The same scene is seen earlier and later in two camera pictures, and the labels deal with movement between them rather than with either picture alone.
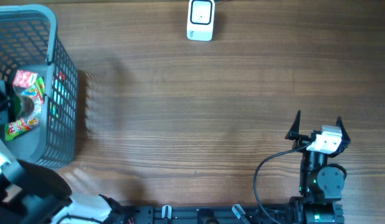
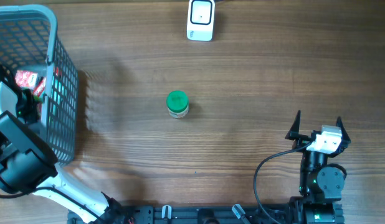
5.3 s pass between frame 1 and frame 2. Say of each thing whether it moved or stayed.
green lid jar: moved
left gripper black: moved
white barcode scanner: stayed
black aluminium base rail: stayed
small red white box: stayed
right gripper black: stayed
